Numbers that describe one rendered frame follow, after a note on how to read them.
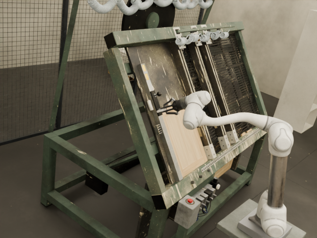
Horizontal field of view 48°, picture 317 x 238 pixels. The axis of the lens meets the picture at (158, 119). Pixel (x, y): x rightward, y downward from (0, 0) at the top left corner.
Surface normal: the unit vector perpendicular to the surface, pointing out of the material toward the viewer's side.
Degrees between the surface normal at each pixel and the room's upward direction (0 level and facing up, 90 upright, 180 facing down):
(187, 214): 90
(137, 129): 90
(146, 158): 90
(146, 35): 55
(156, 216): 90
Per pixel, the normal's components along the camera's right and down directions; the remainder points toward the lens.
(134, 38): 0.74, -0.21
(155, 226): -0.59, 0.25
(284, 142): -0.18, 0.23
